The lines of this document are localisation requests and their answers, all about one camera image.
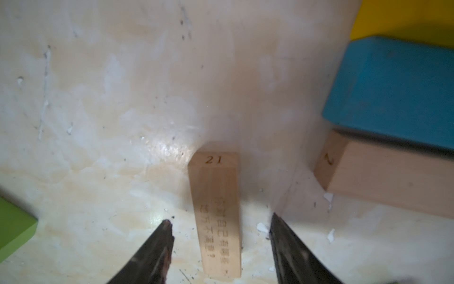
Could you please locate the yellow triangular block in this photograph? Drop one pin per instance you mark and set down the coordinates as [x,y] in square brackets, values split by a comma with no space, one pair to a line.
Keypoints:
[429,22]

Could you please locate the green block right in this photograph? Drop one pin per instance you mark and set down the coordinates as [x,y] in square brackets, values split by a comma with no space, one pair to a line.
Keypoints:
[17,227]

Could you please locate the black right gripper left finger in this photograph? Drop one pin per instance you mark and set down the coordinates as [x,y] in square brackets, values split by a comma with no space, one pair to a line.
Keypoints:
[151,263]

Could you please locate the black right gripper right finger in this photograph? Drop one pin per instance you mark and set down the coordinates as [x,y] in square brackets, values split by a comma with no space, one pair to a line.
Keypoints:
[294,261]

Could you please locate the long teal block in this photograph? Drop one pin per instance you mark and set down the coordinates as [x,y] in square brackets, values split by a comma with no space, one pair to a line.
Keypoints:
[397,89]

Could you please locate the natural wood plank block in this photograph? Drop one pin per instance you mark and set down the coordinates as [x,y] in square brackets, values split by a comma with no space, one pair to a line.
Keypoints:
[214,187]

